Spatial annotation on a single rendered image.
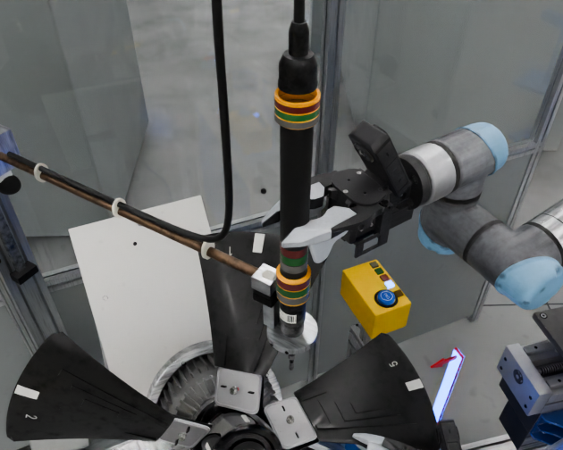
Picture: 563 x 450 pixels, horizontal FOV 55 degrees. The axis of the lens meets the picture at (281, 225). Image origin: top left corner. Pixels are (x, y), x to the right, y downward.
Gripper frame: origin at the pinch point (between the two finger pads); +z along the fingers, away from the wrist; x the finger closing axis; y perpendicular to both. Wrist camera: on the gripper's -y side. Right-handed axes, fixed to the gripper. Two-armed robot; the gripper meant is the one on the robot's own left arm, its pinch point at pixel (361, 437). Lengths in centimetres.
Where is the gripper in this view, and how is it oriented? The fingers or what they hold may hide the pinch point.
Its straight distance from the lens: 97.5
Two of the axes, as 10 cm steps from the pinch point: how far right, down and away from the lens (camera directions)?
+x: 0.6, 6.9, 7.3
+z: -8.7, -3.2, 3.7
